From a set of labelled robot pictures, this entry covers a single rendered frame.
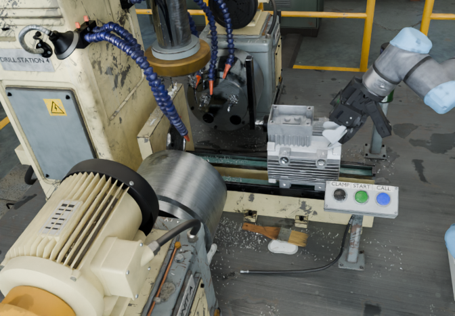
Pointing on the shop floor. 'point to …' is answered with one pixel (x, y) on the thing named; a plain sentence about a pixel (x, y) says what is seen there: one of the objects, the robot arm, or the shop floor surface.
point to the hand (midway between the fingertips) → (333, 145)
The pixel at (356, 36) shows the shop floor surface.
